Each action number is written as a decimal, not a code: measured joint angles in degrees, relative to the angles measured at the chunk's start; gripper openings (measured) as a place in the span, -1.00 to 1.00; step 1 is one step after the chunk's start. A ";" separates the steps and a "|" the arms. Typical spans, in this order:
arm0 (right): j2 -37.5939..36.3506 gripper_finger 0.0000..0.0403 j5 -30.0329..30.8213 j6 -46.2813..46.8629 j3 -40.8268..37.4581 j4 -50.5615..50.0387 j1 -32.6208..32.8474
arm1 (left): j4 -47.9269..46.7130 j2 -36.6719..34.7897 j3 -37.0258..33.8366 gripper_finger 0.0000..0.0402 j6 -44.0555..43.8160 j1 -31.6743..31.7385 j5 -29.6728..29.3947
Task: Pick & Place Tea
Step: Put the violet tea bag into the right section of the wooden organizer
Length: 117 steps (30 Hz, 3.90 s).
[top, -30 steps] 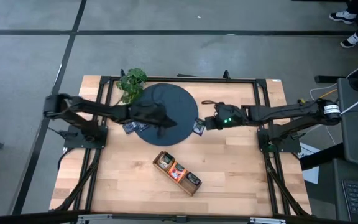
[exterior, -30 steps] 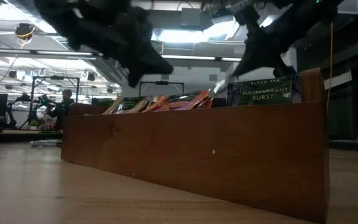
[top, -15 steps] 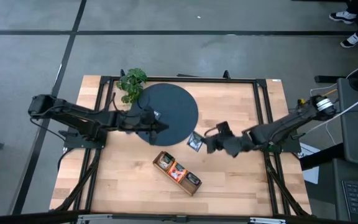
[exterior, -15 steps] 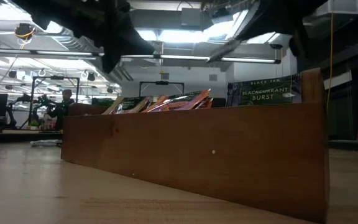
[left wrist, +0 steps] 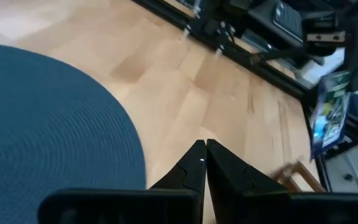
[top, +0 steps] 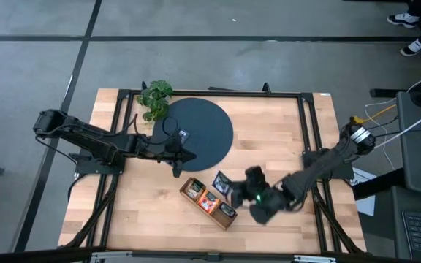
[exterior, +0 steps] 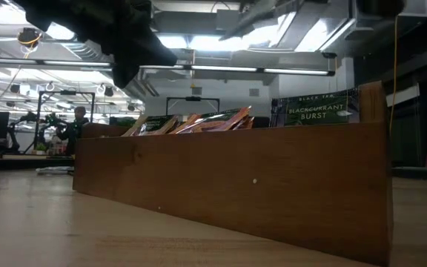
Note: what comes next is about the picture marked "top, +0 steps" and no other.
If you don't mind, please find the thick white cable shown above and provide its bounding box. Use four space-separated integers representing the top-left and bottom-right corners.
373 104 421 150

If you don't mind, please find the round dark blue placemat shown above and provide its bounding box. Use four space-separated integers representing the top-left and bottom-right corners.
151 97 235 172

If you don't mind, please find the wooden three-compartment box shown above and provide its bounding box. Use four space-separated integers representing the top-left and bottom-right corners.
179 177 239 232

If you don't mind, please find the silver crossbar bracket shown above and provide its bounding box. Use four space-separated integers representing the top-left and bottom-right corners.
292 254 338 263
90 251 134 263

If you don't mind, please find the beige vanilla cinnamon tea sachet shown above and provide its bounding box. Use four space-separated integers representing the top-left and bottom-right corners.
186 179 206 198

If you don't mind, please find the orange peach tea sachet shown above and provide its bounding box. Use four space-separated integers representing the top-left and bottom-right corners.
197 190 221 213

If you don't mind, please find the black desk foot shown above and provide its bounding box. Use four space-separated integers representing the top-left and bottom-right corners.
370 88 409 99
352 171 406 201

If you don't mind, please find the green potted plant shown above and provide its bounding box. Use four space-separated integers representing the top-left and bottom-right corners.
136 79 175 123

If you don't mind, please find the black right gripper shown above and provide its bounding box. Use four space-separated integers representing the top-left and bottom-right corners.
230 166 295 226

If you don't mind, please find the yellow power cable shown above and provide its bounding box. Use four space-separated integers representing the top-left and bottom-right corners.
349 104 398 127

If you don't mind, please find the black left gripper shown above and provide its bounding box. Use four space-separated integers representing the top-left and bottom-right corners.
148 126 198 179

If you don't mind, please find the white paper sheet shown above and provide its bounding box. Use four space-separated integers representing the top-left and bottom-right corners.
352 167 378 217

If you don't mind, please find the black metal table frame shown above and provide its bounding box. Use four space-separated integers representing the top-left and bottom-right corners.
62 80 368 255

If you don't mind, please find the person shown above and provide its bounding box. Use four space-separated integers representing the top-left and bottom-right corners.
386 0 421 58

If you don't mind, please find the dark grey desk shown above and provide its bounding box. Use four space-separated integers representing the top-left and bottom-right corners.
395 91 421 198

